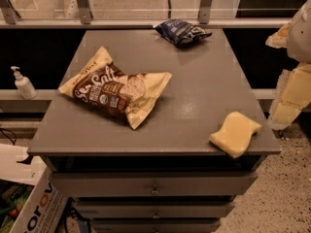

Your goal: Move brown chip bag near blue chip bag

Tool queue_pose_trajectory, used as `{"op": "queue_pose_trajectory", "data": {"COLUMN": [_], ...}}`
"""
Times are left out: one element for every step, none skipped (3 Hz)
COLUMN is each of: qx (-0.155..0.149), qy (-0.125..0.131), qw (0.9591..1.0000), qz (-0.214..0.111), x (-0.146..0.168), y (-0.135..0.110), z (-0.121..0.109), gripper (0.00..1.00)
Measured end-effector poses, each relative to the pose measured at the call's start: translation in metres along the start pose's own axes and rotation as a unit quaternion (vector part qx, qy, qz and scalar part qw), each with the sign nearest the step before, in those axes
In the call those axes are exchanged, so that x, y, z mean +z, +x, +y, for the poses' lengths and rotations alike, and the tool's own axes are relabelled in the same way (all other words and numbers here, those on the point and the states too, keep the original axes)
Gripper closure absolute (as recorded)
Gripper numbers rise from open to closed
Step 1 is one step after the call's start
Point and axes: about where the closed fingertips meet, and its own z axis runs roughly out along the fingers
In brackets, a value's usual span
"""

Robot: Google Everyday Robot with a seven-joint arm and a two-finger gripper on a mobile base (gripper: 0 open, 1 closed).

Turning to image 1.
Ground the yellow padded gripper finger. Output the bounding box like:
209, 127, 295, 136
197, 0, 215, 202
265, 22, 291, 49
267, 63, 311, 130

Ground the brown sea salt chip bag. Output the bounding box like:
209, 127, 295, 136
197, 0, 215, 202
58, 47, 172, 130

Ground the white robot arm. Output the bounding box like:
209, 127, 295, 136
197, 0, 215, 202
265, 0, 311, 130

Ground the blue chip bag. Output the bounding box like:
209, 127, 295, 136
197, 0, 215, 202
155, 19, 211, 48

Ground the yellow sponge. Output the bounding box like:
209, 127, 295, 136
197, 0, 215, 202
209, 112, 261, 158

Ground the grey drawer cabinet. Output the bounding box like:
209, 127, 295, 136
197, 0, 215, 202
29, 29, 280, 233

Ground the top drawer knob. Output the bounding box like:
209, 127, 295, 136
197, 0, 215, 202
151, 185, 160, 196

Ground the drawer knob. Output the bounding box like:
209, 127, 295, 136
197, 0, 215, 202
151, 185, 160, 196
152, 211, 160, 219

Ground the middle drawer knob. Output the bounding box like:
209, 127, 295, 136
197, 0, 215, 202
152, 211, 160, 219

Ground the white pump bottle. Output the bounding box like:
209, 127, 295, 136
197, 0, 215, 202
11, 66, 37, 99

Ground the white cardboard box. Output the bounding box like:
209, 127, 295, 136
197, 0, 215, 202
0, 144, 67, 233

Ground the black cable on floor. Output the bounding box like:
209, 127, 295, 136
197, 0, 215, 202
0, 127, 17, 146

